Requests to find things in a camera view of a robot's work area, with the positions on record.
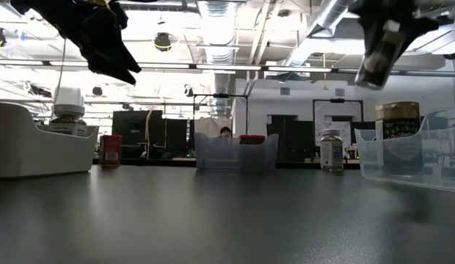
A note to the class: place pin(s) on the small black ceiling device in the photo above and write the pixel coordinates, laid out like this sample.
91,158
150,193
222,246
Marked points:
188,91

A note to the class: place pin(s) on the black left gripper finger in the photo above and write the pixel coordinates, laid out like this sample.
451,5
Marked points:
119,51
102,66

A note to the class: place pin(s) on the gold-lid glass spice jar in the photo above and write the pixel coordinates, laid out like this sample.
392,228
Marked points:
397,110
378,66

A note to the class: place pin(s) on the small black ball device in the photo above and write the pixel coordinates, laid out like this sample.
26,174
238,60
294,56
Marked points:
97,91

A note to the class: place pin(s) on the white cloth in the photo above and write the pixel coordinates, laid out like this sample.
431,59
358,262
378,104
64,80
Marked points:
207,126

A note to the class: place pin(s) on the black cabinet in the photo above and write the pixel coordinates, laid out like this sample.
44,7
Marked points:
293,139

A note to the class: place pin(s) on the person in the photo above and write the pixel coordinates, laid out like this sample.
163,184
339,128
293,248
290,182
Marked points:
225,131

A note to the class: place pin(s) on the large clear plastic bin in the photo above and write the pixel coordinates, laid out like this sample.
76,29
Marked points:
396,176

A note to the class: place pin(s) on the white printed poster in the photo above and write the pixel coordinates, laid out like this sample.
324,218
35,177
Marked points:
341,126

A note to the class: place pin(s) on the small translucent plastic bin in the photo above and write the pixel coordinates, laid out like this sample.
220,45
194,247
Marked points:
216,157

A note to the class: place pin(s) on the white plastic bin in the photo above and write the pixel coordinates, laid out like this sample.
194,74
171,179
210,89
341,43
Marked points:
29,154

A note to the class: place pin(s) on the red-lid spice jar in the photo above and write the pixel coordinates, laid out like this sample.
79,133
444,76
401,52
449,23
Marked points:
252,139
110,150

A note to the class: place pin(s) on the smooth silver ventilation duct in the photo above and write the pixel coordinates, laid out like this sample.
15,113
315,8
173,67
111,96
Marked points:
323,22

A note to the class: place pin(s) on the grey wall vent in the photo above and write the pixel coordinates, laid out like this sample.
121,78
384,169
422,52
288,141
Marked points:
340,92
284,91

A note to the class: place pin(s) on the white cylindrical container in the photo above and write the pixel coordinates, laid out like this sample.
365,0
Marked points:
68,96

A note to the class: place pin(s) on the black monitor panel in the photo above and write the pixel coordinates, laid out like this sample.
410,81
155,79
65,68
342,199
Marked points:
139,128

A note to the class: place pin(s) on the dark narrow panel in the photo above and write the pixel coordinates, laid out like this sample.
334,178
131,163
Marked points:
176,132

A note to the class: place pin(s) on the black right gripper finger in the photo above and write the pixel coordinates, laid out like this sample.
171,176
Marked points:
414,29
370,34

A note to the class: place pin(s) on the white-lid glass spice jar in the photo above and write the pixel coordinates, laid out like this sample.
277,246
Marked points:
332,154
68,110

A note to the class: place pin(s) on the black ceiling dome device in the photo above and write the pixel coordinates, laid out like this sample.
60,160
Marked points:
162,38

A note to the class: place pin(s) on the long ceiling light strip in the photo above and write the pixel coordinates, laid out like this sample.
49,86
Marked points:
227,67

